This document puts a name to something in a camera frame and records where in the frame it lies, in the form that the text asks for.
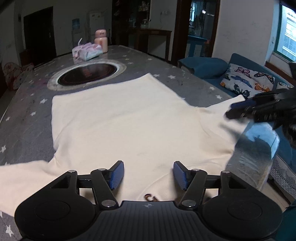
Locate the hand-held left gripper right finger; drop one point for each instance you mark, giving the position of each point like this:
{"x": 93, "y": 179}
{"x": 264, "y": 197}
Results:
{"x": 179, "y": 176}

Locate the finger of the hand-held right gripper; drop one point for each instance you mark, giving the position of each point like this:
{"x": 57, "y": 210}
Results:
{"x": 238, "y": 113}
{"x": 241, "y": 103}

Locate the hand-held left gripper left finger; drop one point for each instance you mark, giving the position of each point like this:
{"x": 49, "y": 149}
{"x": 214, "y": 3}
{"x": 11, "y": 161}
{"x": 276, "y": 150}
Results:
{"x": 116, "y": 175}

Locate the white shirt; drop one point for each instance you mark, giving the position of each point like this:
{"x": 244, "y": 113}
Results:
{"x": 129, "y": 125}

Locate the butterfly print cushion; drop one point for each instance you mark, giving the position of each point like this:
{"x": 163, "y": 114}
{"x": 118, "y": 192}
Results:
{"x": 247, "y": 80}

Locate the blue sofa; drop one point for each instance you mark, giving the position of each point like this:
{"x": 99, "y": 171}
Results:
{"x": 245, "y": 59}

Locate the blue cushion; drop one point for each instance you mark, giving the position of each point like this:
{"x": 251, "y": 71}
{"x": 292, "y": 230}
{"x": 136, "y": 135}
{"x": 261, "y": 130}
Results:
{"x": 203, "y": 67}

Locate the window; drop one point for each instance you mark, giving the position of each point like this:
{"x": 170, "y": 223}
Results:
{"x": 288, "y": 34}

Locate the grey star-print tablecloth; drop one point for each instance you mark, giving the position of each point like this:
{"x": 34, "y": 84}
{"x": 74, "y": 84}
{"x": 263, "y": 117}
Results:
{"x": 30, "y": 120}

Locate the round inset induction hob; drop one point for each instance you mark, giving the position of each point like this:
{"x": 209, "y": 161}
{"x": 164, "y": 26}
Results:
{"x": 86, "y": 73}

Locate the wooden side table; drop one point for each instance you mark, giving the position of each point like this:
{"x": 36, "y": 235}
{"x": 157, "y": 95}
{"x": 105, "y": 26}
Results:
{"x": 152, "y": 33}

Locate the pink tissue pack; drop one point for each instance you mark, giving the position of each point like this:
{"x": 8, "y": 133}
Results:
{"x": 86, "y": 51}

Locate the pink bottle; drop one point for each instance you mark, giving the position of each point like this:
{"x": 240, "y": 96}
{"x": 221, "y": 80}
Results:
{"x": 101, "y": 39}

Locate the dark wooden shelf cabinet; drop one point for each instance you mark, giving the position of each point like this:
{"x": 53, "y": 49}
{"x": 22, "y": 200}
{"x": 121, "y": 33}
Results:
{"x": 129, "y": 16}

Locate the pink mesh food cover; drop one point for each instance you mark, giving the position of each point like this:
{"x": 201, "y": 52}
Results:
{"x": 15, "y": 74}

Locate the water dispenser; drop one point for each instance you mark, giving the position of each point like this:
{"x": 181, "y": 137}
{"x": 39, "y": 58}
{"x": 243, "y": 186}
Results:
{"x": 77, "y": 31}

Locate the white fridge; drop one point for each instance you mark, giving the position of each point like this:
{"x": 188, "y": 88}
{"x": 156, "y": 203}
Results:
{"x": 98, "y": 25}

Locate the dark door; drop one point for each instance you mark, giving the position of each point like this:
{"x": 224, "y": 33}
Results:
{"x": 40, "y": 34}

